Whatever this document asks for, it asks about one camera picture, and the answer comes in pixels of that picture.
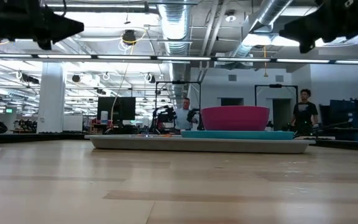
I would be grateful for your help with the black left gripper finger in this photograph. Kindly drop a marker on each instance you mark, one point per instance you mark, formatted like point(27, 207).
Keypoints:
point(61, 26)

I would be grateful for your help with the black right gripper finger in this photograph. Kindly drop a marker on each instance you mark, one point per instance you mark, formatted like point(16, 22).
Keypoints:
point(306, 28)

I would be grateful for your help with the magenta plastic bowl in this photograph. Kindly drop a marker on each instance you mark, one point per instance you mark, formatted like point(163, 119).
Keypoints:
point(235, 118)

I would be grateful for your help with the blue round plate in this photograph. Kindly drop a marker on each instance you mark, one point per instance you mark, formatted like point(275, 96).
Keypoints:
point(238, 135)

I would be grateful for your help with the grey plastic tray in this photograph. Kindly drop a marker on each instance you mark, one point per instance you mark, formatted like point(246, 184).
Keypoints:
point(166, 146)

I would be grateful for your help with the black background robot arm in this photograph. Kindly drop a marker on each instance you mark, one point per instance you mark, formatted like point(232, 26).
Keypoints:
point(165, 116)
point(193, 116)

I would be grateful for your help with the white square pillar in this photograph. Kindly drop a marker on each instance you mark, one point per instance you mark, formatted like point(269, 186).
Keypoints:
point(51, 99)

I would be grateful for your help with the person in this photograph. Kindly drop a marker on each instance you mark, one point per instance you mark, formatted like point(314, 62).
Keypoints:
point(304, 112)
point(183, 118)

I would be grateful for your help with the blue board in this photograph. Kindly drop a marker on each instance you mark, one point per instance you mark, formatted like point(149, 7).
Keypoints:
point(346, 115)

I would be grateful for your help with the black computer monitor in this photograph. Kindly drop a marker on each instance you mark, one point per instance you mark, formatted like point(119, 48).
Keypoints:
point(120, 109)

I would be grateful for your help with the white bottle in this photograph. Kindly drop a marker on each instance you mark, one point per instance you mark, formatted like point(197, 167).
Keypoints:
point(104, 118)

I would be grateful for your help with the long ceiling light strip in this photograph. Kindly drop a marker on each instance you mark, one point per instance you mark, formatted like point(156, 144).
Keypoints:
point(182, 58)

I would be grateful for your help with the black gantry frame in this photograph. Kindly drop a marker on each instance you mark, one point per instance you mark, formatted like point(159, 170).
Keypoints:
point(275, 85)
point(179, 82)

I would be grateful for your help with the black aluminium table frame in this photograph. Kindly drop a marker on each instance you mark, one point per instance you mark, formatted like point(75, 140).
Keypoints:
point(42, 137)

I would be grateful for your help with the silver ribbed ventilation duct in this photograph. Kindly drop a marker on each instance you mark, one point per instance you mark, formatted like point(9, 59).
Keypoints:
point(174, 25)

